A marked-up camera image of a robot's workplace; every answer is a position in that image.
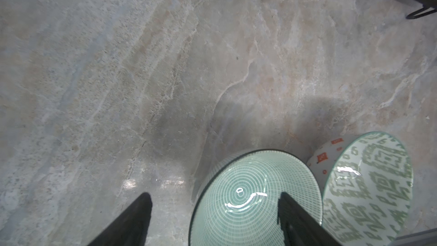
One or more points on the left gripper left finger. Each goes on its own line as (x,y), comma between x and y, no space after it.
(130,228)

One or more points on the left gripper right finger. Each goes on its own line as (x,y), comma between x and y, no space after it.
(299,227)

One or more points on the pale green bowl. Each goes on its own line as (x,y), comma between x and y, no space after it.
(237,204)

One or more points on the green white patterned bowl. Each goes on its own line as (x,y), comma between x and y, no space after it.
(366,183)

